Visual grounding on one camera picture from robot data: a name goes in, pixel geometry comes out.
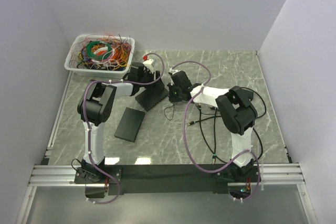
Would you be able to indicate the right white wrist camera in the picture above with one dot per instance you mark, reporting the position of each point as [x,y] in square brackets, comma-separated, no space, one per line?
[172,71]

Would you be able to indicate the black network switch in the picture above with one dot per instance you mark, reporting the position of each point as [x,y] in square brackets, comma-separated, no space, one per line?
[150,97]
[129,125]

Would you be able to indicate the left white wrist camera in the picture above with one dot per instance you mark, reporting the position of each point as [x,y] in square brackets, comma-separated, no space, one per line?
[149,63]

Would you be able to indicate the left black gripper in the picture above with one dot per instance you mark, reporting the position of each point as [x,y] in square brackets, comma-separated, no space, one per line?
[151,74]

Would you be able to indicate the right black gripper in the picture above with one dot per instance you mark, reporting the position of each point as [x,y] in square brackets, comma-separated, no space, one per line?
[172,98]

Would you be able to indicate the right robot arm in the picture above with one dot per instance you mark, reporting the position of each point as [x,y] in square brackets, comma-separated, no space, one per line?
[238,115]

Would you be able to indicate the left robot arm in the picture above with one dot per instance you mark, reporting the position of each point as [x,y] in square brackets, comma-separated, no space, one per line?
[144,83]

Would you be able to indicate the white wire basket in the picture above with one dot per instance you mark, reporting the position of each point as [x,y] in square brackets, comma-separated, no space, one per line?
[100,55]

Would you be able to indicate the aluminium rail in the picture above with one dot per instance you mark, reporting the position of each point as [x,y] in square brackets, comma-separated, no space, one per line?
[271,174]

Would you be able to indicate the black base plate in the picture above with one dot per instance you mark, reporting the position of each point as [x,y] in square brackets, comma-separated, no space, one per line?
[178,178]

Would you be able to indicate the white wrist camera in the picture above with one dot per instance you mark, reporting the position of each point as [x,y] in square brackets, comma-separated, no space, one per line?
[149,63]
[172,71]

